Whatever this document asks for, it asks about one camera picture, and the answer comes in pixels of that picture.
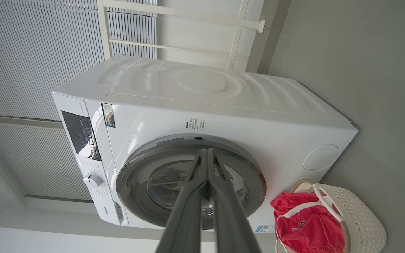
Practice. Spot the white washer control knob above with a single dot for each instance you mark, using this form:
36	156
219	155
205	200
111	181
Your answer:
92	180

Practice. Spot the red and white garment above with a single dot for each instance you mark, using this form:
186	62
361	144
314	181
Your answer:
308	225

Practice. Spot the grey window blinds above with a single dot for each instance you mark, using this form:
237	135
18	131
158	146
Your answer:
30	52

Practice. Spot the cream perforated laundry basket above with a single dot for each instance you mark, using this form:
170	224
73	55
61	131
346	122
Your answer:
360	218

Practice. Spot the round white filter cover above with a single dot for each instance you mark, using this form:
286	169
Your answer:
321	157

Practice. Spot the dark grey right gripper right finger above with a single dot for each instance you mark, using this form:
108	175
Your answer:
232	225

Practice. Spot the blue energy label sticker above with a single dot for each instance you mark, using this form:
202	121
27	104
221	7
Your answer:
264	229

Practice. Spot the white front-load washing machine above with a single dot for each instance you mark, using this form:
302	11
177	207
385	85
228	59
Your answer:
223	105

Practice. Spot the dark grey glass washer door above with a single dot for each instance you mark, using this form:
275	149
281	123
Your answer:
142	182

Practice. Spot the white window railing frame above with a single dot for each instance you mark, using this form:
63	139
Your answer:
188	14

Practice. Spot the dark rectangular washer sticker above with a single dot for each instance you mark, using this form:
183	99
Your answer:
108	115

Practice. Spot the black washer control panel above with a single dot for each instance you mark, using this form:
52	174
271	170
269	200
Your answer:
81	135

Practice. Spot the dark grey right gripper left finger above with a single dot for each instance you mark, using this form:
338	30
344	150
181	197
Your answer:
185	218

